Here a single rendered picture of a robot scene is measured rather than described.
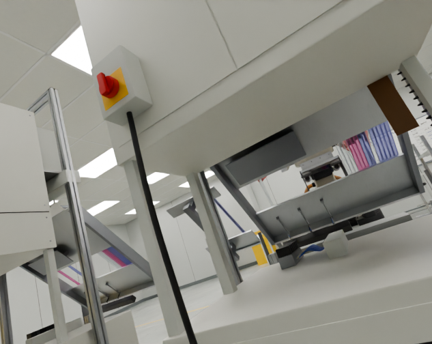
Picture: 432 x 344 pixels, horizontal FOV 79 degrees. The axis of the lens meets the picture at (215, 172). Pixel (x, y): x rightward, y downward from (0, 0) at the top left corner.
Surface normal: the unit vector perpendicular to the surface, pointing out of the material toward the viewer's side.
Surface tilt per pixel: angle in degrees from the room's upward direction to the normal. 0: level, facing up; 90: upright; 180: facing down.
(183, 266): 90
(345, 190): 137
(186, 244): 90
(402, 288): 90
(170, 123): 90
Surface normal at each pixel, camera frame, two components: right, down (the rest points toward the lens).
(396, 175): -0.07, 0.58
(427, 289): -0.45, -0.11
